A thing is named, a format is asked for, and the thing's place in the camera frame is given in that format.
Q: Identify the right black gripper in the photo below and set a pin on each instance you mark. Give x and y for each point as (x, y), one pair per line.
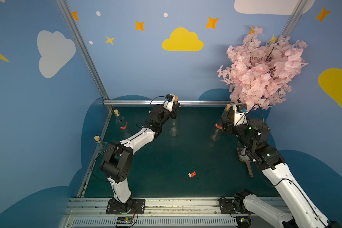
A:
(227, 119)

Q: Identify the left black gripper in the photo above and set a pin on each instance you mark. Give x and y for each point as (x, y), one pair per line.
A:
(173, 110)

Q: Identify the clear glass bottle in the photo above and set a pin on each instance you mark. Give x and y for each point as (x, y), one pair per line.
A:
(119, 118)
(174, 127)
(215, 136)
(101, 145)

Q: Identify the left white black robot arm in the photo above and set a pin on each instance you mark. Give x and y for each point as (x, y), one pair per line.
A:
(117, 159)

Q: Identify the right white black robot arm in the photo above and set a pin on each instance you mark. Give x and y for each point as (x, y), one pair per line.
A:
(253, 135)

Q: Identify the pink artificial blossom tree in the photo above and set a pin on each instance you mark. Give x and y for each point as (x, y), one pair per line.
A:
(259, 75)

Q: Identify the right small circuit board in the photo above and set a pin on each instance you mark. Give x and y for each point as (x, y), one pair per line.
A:
(243, 222)

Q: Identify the small circuit board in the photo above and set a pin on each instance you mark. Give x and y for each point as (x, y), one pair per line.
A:
(124, 222)
(243, 222)

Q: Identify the left small circuit board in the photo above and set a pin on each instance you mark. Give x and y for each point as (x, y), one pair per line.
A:
(124, 222)

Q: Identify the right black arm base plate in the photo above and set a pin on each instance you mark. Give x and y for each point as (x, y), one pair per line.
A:
(229, 206)

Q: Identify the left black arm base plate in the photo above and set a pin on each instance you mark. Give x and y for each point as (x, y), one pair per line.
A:
(131, 206)

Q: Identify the right aluminium frame post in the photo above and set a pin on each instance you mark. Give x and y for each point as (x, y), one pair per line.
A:
(294, 18)

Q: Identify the aluminium frame post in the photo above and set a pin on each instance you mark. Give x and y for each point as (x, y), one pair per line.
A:
(71, 22)
(294, 18)

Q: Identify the aluminium front rail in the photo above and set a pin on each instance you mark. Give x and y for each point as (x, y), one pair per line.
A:
(190, 212)

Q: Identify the left aluminium frame post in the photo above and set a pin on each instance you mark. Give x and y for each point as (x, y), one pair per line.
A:
(71, 22)

